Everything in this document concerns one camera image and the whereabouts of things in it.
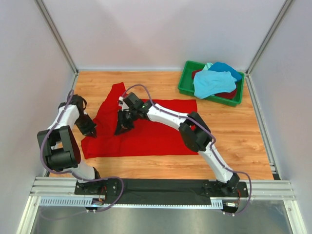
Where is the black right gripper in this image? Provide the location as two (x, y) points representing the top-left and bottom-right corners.
(115, 109), (138, 137)

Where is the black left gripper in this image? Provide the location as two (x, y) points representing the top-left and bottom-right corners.
(74, 115), (97, 139)

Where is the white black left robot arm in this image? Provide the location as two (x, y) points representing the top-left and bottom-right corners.
(37, 90), (103, 195)

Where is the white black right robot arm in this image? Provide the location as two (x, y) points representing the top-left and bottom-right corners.
(115, 92), (240, 197)

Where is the green plastic bin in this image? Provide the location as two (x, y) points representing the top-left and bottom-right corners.
(178, 61), (245, 107)

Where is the light blue t shirt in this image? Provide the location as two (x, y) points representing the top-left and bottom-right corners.
(193, 62), (236, 99)

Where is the dark red t shirt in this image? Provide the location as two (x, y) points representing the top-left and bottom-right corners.
(191, 69), (238, 100)

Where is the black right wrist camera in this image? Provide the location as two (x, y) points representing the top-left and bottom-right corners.
(121, 92), (144, 110)

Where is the grey slotted cable duct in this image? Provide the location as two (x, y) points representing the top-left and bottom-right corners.
(39, 196), (223, 210)

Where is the left aluminium corner post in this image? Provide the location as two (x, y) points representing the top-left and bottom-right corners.
(34, 0), (78, 75)

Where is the aluminium corner post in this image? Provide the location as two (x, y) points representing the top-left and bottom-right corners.
(246, 0), (294, 75)
(34, 0), (78, 75)

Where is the right aluminium corner post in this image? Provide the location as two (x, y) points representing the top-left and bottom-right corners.
(246, 0), (294, 75)

